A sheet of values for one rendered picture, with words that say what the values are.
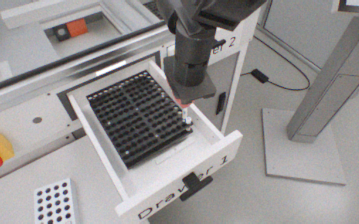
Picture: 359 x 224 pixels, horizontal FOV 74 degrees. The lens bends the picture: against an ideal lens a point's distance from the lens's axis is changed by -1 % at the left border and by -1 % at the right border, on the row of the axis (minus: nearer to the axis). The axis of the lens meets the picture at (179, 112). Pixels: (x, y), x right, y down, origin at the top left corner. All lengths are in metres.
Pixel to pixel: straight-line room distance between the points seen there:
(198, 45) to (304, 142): 1.43
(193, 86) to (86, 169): 0.40
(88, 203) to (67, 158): 0.15
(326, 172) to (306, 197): 0.20
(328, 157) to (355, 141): 0.29
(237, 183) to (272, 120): 0.52
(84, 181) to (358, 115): 1.87
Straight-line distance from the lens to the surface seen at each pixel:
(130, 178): 0.57
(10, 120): 0.68
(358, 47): 1.22
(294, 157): 1.64
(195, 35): 0.34
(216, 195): 1.45
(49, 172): 0.74
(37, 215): 0.66
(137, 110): 0.59
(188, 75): 0.39
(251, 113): 1.79
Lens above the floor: 1.36
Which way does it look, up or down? 52 degrees down
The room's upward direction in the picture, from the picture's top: straight up
